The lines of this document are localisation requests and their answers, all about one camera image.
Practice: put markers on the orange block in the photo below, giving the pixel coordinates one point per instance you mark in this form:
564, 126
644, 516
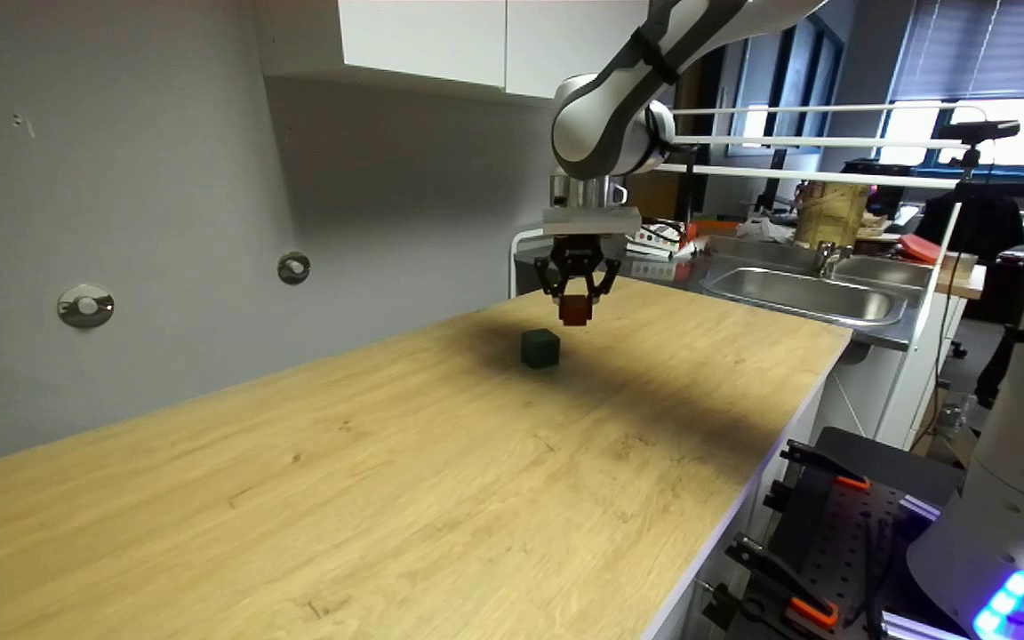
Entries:
573, 312

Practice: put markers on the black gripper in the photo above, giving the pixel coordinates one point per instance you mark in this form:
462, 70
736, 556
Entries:
582, 255

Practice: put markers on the black camera on tripod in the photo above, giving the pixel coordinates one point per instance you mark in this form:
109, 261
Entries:
977, 128

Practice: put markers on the white wall cabinet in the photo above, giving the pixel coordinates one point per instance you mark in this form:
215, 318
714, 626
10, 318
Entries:
462, 42

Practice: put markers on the stainless steel sink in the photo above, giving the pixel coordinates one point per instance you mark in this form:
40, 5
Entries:
805, 292

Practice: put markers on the black office chair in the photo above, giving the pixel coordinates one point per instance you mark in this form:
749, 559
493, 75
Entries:
977, 223

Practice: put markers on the black orange clamp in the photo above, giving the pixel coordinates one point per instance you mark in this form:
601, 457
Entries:
773, 585
823, 463

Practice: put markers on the red object on counter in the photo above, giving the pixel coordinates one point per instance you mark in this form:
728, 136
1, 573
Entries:
920, 247

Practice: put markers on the white metal frame rail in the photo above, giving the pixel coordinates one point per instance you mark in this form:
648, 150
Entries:
797, 144

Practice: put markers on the green block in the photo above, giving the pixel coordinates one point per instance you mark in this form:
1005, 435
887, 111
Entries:
539, 349

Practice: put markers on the white box with red print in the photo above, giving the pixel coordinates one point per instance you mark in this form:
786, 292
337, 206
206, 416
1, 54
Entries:
667, 243

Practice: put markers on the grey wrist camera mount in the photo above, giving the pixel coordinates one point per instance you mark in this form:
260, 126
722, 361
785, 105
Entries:
593, 223

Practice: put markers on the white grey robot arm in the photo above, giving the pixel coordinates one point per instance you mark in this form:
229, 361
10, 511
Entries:
599, 119

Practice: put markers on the round grey wall socket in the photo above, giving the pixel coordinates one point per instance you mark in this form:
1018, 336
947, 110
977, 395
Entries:
292, 268
85, 306

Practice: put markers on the black perforated board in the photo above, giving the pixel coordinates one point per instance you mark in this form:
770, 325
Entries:
855, 520

